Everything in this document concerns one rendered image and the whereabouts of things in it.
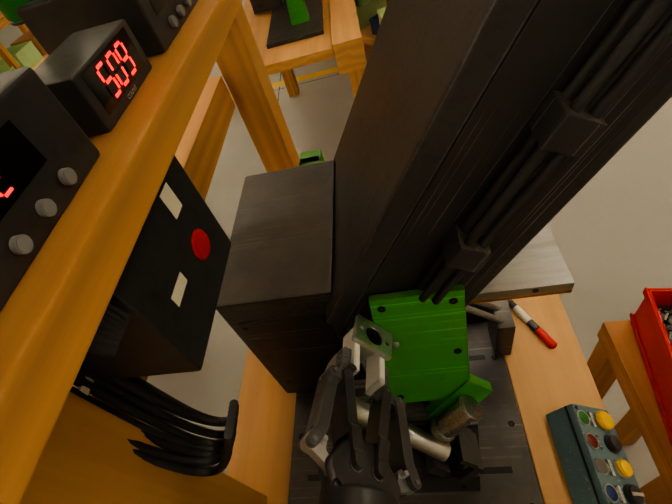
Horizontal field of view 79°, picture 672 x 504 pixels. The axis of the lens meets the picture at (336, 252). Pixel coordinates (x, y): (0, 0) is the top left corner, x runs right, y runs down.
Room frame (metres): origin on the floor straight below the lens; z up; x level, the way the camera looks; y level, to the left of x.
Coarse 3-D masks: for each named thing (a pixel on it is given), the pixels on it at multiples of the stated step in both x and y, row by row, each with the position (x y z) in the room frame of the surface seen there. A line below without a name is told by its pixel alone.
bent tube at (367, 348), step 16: (368, 320) 0.28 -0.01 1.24; (352, 336) 0.25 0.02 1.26; (368, 336) 0.27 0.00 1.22; (384, 336) 0.26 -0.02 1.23; (368, 352) 0.24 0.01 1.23; (384, 352) 0.23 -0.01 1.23; (416, 432) 0.19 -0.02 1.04; (416, 448) 0.18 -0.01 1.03; (432, 448) 0.17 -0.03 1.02; (448, 448) 0.17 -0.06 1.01
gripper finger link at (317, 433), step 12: (324, 372) 0.21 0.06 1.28; (336, 372) 0.21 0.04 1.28; (324, 384) 0.20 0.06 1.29; (336, 384) 0.19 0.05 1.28; (324, 396) 0.18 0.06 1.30; (312, 408) 0.18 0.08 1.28; (324, 408) 0.17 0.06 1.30; (312, 420) 0.16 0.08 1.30; (324, 420) 0.15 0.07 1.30; (312, 432) 0.14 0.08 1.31; (324, 432) 0.14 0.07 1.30; (312, 444) 0.13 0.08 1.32
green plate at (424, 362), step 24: (456, 288) 0.26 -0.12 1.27; (384, 312) 0.28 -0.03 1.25; (408, 312) 0.27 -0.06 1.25; (432, 312) 0.26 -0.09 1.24; (456, 312) 0.25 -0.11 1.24; (408, 336) 0.26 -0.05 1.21; (432, 336) 0.25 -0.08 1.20; (456, 336) 0.24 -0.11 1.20; (408, 360) 0.25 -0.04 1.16; (432, 360) 0.24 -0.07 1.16; (456, 360) 0.23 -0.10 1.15; (408, 384) 0.24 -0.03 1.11; (432, 384) 0.23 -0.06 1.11; (456, 384) 0.22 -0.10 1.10
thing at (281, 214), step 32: (256, 192) 0.62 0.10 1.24; (288, 192) 0.58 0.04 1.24; (320, 192) 0.55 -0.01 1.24; (256, 224) 0.53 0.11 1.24; (288, 224) 0.50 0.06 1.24; (320, 224) 0.48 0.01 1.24; (256, 256) 0.46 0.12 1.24; (288, 256) 0.44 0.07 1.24; (320, 256) 0.41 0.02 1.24; (224, 288) 0.42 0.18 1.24; (256, 288) 0.40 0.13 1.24; (288, 288) 0.38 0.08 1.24; (320, 288) 0.36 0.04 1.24; (256, 320) 0.38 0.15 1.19; (288, 320) 0.36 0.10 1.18; (320, 320) 0.35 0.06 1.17; (256, 352) 0.39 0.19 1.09; (288, 352) 0.37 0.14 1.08; (320, 352) 0.36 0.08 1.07; (288, 384) 0.38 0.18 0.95
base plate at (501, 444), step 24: (480, 336) 0.36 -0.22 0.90; (480, 360) 0.32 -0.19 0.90; (504, 360) 0.30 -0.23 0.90; (504, 384) 0.26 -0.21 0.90; (504, 408) 0.22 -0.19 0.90; (480, 432) 0.20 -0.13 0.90; (504, 432) 0.19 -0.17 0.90; (504, 456) 0.15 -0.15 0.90; (528, 456) 0.14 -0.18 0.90; (312, 480) 0.22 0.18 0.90; (480, 480) 0.13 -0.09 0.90; (504, 480) 0.12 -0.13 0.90; (528, 480) 0.11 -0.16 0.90
